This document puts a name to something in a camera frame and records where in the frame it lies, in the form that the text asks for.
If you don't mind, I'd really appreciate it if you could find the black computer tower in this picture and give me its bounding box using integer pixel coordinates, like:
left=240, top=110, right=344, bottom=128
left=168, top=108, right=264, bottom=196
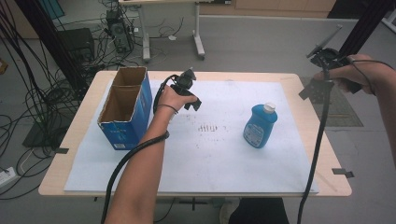
left=106, top=8, right=134, bottom=54

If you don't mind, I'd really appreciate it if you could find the person's right hand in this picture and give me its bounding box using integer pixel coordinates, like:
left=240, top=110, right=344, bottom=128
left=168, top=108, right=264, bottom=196
left=313, top=54, right=379, bottom=96

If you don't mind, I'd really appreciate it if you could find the teal panel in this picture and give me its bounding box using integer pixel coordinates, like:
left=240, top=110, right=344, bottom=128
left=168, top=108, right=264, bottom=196
left=38, top=0, right=65, bottom=21

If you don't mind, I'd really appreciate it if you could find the white power strip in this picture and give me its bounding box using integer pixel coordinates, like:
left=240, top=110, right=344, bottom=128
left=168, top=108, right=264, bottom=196
left=0, top=166, right=17, bottom=189

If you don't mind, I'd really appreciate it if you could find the white desk frame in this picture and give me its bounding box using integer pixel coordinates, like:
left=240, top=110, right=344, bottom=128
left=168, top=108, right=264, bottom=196
left=118, top=0, right=233, bottom=62

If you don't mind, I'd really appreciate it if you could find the tangle of black floor cables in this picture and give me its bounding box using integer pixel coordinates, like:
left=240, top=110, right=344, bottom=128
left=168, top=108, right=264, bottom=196
left=0, top=0, right=104, bottom=200

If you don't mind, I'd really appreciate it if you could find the black box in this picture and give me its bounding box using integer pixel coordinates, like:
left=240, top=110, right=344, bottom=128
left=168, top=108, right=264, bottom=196
left=59, top=28, right=95, bottom=62

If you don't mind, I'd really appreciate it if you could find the blue bottle with white cap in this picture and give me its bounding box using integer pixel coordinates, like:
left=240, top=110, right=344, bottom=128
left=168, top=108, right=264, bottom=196
left=242, top=102, right=278, bottom=149

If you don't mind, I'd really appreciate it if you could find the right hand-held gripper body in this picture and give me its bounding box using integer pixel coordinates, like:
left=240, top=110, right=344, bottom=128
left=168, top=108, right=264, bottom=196
left=305, top=23, right=352, bottom=72

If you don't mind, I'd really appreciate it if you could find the black metal stand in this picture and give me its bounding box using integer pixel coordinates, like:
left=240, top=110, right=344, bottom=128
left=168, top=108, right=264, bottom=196
left=13, top=0, right=92, bottom=94
left=337, top=0, right=396, bottom=60

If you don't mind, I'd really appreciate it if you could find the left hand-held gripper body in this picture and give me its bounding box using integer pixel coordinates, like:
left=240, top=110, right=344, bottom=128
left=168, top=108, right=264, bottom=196
left=169, top=67, right=198, bottom=97

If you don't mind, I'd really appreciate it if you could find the white table mat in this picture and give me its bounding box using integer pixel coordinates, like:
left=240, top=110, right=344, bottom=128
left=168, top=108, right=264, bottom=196
left=64, top=79, right=320, bottom=194

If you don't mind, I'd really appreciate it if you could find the person's left hand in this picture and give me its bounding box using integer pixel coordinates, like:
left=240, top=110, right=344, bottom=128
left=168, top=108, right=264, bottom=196
left=154, top=84, right=199, bottom=117

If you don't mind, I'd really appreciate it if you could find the thin black wrist cord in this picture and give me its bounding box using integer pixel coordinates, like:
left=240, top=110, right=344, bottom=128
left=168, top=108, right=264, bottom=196
left=156, top=104, right=179, bottom=115
left=348, top=58, right=396, bottom=96

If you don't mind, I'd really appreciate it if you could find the blue cardboard box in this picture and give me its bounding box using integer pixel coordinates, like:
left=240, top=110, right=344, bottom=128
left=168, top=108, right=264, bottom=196
left=97, top=65, right=153, bottom=151

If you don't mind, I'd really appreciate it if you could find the person's right leg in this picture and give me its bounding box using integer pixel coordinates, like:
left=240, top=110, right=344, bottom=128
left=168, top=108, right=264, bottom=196
left=228, top=197, right=290, bottom=224

